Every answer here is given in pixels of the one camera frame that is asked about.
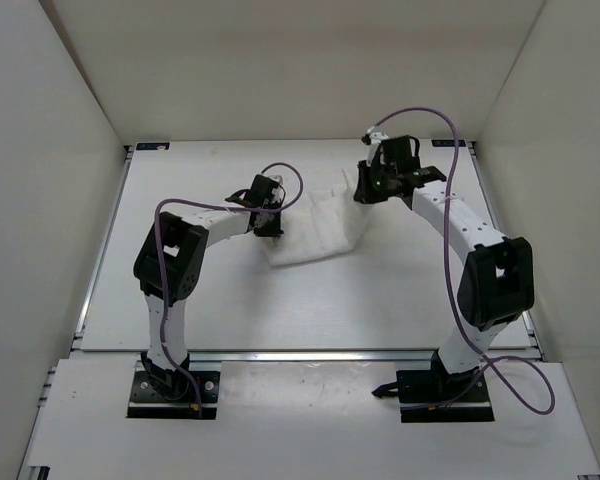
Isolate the purple cable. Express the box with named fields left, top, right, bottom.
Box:
left=153, top=162, right=304, bottom=416
left=374, top=107, right=556, bottom=416

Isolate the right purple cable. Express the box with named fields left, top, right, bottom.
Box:
left=374, top=107, right=556, bottom=416

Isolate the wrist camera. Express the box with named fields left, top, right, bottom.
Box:
left=361, top=128, right=389, bottom=165
left=269, top=175, right=286, bottom=202

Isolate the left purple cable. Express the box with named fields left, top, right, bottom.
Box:
left=153, top=162, right=304, bottom=416

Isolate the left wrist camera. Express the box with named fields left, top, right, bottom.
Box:
left=269, top=175, right=286, bottom=202

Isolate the right blue table label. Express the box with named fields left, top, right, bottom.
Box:
left=431, top=139, right=466, bottom=148

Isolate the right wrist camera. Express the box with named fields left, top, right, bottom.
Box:
left=361, top=128, right=389, bottom=165

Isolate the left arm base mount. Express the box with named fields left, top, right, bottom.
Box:
left=126, top=352, right=221, bottom=420

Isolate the white pleated skirt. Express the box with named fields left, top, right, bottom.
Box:
left=261, top=169, right=373, bottom=267

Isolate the blue table label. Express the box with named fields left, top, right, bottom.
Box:
left=431, top=139, right=466, bottom=148
left=135, top=142, right=170, bottom=151

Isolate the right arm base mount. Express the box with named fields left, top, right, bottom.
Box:
left=371, top=351, right=495, bottom=424

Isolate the left blue table label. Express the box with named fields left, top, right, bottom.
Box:
left=135, top=142, right=170, bottom=151

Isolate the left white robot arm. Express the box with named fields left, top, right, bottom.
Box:
left=133, top=174, right=286, bottom=398

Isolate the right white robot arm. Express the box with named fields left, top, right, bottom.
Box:
left=354, top=133, right=535, bottom=401

